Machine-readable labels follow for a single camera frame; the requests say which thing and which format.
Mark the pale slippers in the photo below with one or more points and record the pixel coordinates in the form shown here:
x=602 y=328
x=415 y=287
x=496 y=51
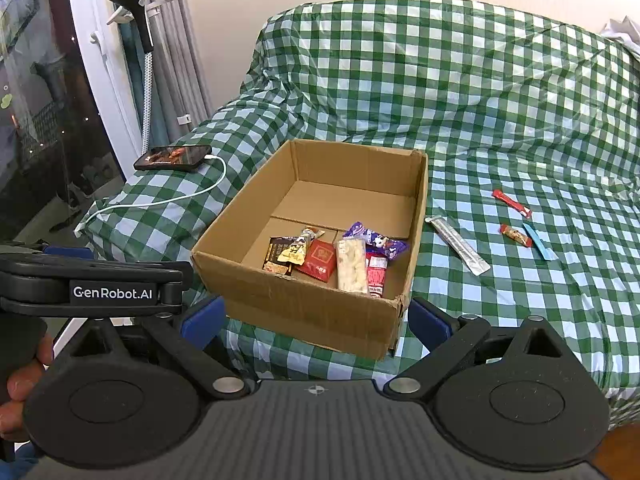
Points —
x=97 y=175

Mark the red square snack packet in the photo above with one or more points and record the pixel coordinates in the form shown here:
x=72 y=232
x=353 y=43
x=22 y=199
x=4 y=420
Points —
x=320 y=260

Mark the brown snack bar packet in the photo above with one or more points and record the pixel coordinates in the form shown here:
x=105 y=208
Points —
x=274 y=255

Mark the green checked bed sheet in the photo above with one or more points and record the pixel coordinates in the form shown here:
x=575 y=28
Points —
x=425 y=85

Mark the white door frame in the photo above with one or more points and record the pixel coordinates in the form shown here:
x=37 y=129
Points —
x=105 y=85

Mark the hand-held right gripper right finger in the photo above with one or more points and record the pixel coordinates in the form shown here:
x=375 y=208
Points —
x=430 y=322

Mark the white curtain clip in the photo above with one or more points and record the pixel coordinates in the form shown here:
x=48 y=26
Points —
x=184 y=118

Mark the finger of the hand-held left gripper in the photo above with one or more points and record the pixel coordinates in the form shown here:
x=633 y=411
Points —
x=65 y=250

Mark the person's left hand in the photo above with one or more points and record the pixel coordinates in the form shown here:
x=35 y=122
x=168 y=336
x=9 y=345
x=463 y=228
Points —
x=22 y=385

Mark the black smartphone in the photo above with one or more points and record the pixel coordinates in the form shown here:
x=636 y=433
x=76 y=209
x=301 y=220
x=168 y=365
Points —
x=170 y=157

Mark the white nougat snack packet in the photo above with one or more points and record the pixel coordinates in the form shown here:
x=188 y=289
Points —
x=352 y=265

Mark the red long stick packet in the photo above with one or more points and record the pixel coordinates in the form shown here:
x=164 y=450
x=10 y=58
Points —
x=510 y=202

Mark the red white snack packet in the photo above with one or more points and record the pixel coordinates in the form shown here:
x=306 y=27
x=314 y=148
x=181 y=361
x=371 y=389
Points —
x=376 y=277

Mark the brown cardboard box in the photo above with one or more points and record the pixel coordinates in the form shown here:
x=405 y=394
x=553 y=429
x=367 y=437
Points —
x=310 y=315

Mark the blue stick packet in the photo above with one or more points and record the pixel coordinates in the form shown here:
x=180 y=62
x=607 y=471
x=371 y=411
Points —
x=540 y=242

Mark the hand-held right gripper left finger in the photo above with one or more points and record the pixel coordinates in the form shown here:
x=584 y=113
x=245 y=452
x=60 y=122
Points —
x=202 y=321

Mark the silver stick packet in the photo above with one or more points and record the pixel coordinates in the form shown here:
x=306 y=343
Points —
x=457 y=245

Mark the small orange red snack packet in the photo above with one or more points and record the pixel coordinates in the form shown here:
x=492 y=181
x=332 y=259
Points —
x=515 y=235

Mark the yellow white snack bar packet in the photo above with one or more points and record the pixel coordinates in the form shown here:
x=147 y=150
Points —
x=292 y=252

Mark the white printed cloth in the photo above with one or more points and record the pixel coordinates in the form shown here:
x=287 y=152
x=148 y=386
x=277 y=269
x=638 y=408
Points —
x=625 y=30

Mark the purple snack packet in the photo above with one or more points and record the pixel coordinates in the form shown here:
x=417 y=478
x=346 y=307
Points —
x=380 y=245

